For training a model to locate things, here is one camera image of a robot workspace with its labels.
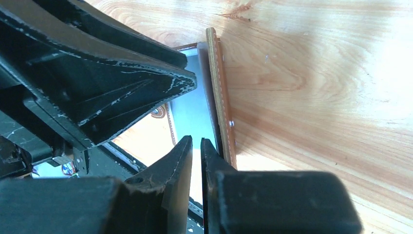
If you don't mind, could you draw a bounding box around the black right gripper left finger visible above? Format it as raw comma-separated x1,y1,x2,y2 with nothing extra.
0,136,192,234

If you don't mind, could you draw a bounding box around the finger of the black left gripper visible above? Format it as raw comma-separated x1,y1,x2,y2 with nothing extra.
0,0,197,147

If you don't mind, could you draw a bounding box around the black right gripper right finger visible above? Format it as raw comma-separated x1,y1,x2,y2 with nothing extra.
200,138,362,234

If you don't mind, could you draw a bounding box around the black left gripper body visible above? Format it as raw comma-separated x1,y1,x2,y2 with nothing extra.
0,64,90,179

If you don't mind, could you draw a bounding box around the brown leather card holder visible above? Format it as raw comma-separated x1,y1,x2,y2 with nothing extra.
110,27,238,170

